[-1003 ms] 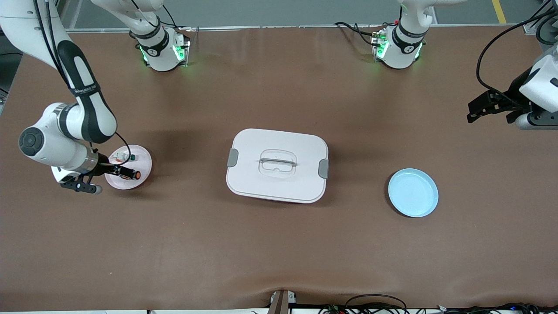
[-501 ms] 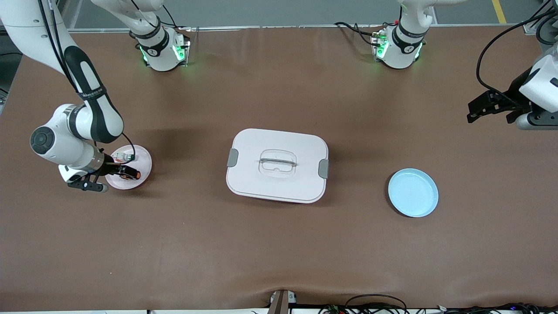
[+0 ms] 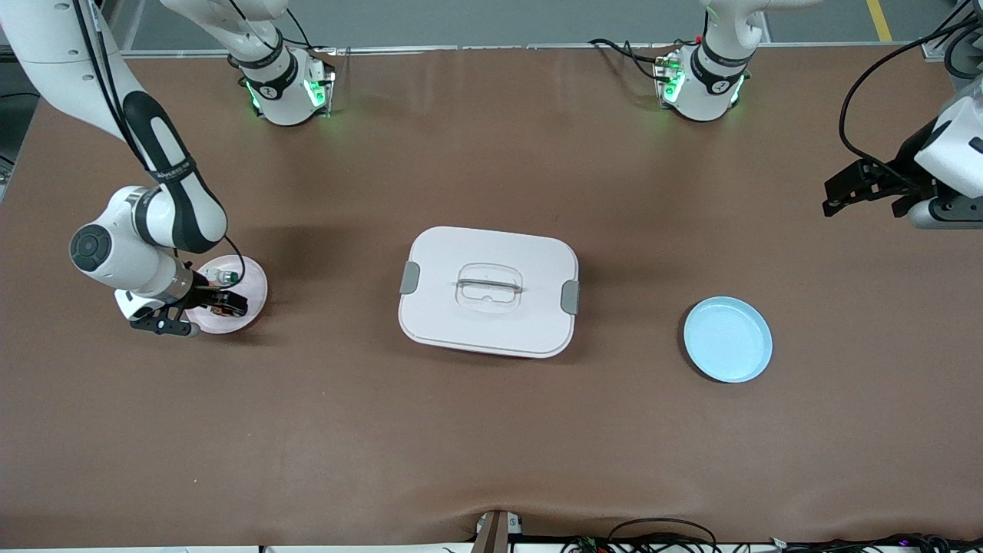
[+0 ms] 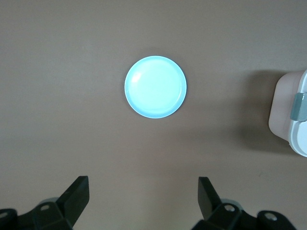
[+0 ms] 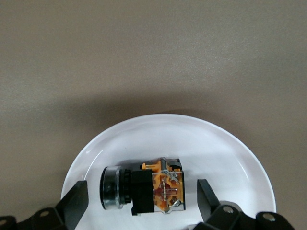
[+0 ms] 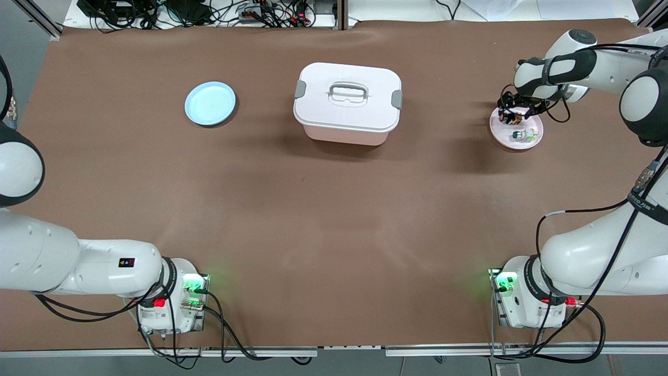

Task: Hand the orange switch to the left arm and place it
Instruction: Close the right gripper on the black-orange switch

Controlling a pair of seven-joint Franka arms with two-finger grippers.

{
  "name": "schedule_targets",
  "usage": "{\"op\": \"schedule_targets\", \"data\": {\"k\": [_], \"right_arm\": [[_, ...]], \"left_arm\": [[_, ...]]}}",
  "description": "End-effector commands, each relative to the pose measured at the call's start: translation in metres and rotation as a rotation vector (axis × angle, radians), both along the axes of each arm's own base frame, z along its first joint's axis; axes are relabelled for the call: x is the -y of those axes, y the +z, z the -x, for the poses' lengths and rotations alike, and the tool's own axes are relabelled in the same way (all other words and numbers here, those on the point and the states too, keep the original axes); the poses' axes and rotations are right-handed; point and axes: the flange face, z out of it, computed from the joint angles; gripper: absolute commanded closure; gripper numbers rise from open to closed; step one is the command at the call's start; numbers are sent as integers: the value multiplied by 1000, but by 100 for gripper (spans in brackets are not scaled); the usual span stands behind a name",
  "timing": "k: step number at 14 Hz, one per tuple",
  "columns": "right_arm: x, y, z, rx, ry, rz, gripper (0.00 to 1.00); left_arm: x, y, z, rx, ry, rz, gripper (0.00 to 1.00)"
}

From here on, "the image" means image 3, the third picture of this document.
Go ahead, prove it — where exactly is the white lidded storage box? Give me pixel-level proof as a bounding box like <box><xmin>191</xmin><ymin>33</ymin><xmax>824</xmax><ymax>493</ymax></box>
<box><xmin>398</xmin><ymin>225</ymin><xmax>581</xmax><ymax>360</ymax></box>

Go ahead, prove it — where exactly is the pink round plate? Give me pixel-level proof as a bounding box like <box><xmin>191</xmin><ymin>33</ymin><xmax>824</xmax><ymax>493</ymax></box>
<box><xmin>184</xmin><ymin>254</ymin><xmax>270</xmax><ymax>335</ymax></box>

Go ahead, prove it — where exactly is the light blue round plate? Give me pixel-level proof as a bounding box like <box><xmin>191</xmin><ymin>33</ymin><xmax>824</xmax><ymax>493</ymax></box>
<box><xmin>683</xmin><ymin>296</ymin><xmax>773</xmax><ymax>384</ymax></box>

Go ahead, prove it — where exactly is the brown table mat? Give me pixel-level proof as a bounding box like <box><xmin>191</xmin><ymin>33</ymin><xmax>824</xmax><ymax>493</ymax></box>
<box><xmin>0</xmin><ymin>45</ymin><xmax>983</xmax><ymax>548</ymax></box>

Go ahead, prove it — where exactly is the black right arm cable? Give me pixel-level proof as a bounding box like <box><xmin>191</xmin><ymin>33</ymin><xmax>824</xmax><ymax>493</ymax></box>
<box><xmin>73</xmin><ymin>0</ymin><xmax>248</xmax><ymax>286</ymax></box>

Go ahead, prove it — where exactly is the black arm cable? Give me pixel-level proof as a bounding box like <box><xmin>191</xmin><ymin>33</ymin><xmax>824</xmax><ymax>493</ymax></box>
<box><xmin>839</xmin><ymin>0</ymin><xmax>983</xmax><ymax>193</ymax></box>
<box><xmin>73</xmin><ymin>0</ymin><xmax>248</xmax><ymax>286</ymax></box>

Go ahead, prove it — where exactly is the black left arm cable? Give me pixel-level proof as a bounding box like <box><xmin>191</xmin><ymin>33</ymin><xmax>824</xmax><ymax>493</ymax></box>
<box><xmin>839</xmin><ymin>0</ymin><xmax>983</xmax><ymax>193</ymax></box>

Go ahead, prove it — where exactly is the black right base cable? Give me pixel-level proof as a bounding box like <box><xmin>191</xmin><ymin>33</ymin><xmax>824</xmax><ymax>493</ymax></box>
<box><xmin>261</xmin><ymin>6</ymin><xmax>316</xmax><ymax>53</ymax></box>

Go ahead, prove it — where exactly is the black base cable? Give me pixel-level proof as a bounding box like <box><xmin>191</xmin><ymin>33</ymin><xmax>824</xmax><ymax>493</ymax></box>
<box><xmin>587</xmin><ymin>37</ymin><xmax>673</xmax><ymax>84</ymax></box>
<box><xmin>261</xmin><ymin>6</ymin><xmax>316</xmax><ymax>53</ymax></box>

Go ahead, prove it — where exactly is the black left base cable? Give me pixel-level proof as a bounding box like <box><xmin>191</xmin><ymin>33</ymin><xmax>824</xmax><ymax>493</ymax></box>
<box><xmin>587</xmin><ymin>37</ymin><xmax>673</xmax><ymax>84</ymax></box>

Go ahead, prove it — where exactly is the aluminium frame extrusion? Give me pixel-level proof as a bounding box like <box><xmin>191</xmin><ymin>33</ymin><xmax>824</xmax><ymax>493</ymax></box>
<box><xmin>100</xmin><ymin>0</ymin><xmax>133</xmax><ymax>51</ymax></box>

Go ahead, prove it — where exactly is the black cable bundle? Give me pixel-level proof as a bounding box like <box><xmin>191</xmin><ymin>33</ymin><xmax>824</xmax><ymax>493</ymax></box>
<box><xmin>768</xmin><ymin>532</ymin><xmax>983</xmax><ymax>553</ymax></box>

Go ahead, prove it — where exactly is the camera mount post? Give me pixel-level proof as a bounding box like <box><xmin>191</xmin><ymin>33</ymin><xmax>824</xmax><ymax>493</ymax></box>
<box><xmin>471</xmin><ymin>509</ymin><xmax>525</xmax><ymax>553</ymax></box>

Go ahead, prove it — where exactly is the aluminium table edge rail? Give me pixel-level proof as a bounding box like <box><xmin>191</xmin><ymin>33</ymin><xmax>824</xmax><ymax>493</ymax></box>
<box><xmin>123</xmin><ymin>43</ymin><xmax>983</xmax><ymax>58</ymax></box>

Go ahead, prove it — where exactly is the black looped cable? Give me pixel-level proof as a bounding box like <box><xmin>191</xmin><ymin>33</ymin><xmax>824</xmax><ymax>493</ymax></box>
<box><xmin>607</xmin><ymin>518</ymin><xmax>720</xmax><ymax>553</ymax></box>

